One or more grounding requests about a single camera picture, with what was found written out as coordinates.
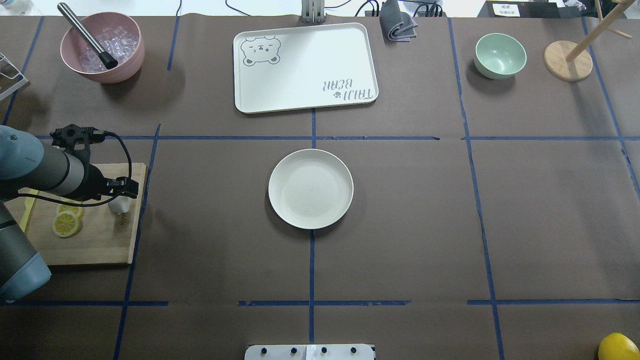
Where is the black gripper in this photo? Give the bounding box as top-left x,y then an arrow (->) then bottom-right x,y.
50,124 -> 139,201

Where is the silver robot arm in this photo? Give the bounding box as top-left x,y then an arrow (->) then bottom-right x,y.
0,124 -> 140,305

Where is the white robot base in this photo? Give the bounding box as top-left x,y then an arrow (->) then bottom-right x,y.
244,343 -> 377,360

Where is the white bear tray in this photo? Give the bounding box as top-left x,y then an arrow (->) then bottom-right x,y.
233,22 -> 379,114

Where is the lemon slice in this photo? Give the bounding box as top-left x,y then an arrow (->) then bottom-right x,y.
57,200 -> 84,219
51,210 -> 83,239

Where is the yellow plastic knife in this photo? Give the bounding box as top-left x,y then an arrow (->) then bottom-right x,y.
18,196 -> 37,234

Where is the metal muddler stick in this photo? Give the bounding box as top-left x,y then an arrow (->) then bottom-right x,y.
57,2 -> 119,70

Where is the bamboo cutting board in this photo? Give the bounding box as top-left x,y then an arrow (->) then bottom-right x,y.
25,162 -> 147,266

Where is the pink bowl with ice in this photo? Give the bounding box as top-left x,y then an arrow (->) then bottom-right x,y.
60,12 -> 146,84

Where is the white round plate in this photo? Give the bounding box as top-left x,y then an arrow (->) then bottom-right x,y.
267,148 -> 355,230

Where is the folded grey cloth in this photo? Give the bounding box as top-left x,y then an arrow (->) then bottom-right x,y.
379,0 -> 418,43

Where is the green bowl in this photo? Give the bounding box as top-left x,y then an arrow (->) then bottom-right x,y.
474,33 -> 528,80

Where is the wooden mug tree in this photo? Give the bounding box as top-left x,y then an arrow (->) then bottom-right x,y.
542,0 -> 635,82

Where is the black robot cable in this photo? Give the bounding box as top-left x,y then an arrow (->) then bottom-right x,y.
17,131 -> 133,208

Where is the white wire cup rack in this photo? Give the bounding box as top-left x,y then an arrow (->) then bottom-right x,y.
0,53 -> 29,101

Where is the aluminium frame post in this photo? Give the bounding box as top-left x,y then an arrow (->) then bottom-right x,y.
301,0 -> 326,25

